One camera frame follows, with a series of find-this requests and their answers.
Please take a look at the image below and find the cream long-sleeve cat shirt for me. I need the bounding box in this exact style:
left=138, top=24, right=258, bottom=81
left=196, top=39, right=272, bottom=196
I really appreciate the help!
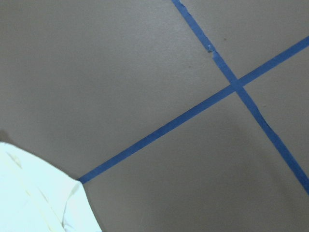
left=0, top=142, right=102, bottom=232

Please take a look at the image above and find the brown paper table cover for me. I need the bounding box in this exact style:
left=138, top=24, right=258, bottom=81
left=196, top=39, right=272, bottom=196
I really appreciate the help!
left=0, top=0, right=309, bottom=232

